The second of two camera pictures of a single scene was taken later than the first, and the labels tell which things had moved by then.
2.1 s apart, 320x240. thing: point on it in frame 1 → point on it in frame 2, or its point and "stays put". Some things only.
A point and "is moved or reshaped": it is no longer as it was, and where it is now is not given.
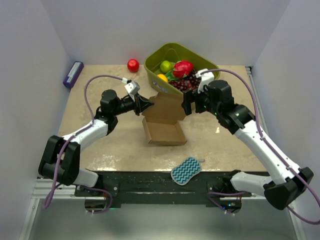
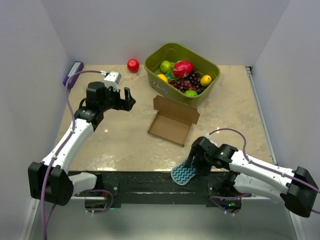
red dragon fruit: (182, 68) stays put
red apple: (133, 65) stays put
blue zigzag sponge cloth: (181, 174) stays put
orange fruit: (163, 76) stays put
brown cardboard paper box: (161, 121) is moved or reshaped
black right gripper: (190, 97) → (204, 170)
